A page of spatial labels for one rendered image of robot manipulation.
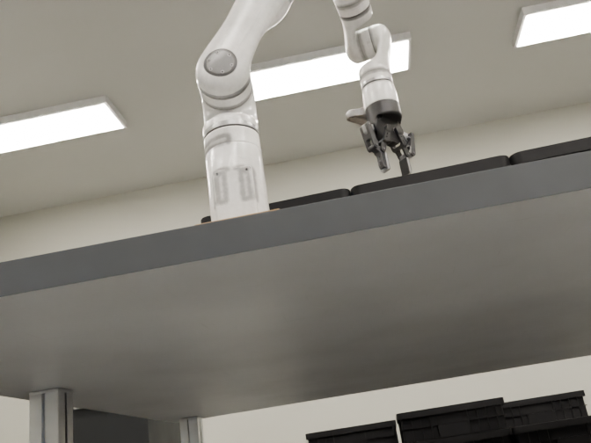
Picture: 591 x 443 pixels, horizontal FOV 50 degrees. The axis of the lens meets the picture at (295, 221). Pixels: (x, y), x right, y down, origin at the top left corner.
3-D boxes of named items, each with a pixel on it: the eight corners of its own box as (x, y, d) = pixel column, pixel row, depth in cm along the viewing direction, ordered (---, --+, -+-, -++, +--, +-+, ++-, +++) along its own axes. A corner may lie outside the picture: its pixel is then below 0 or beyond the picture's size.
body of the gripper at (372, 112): (378, 92, 132) (387, 132, 129) (407, 101, 137) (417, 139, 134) (355, 111, 138) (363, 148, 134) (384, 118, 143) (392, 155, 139)
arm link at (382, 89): (375, 129, 145) (370, 105, 148) (409, 104, 137) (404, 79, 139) (344, 121, 140) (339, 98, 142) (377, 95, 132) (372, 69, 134)
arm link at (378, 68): (404, 88, 141) (367, 100, 143) (391, 32, 146) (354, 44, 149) (397, 72, 134) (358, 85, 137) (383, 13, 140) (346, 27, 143)
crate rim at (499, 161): (513, 164, 116) (509, 153, 117) (351, 198, 120) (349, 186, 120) (491, 234, 153) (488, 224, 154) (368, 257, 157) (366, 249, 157)
